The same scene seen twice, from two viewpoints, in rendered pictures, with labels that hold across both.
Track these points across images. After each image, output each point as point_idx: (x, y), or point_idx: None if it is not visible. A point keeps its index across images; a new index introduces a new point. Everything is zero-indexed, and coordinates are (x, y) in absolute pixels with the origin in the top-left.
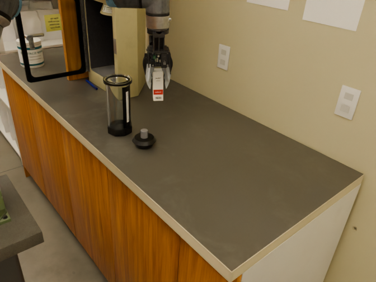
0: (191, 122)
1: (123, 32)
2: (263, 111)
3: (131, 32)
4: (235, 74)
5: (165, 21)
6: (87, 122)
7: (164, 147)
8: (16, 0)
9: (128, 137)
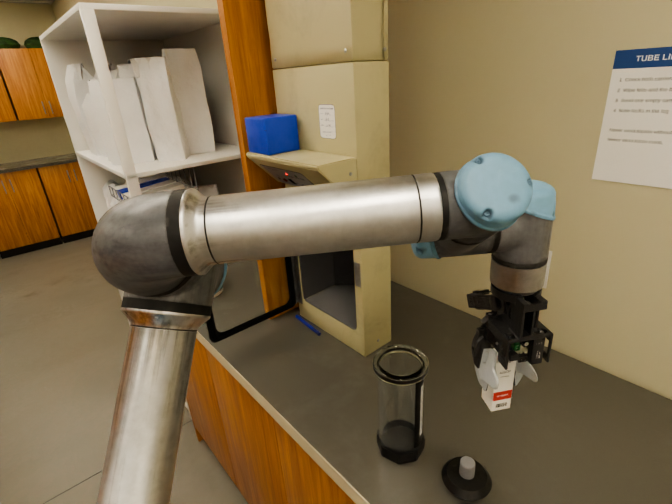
0: (515, 399)
1: (371, 250)
2: (638, 361)
3: (381, 247)
4: (564, 295)
5: (544, 274)
6: (332, 427)
7: (507, 488)
8: (220, 267)
9: (424, 465)
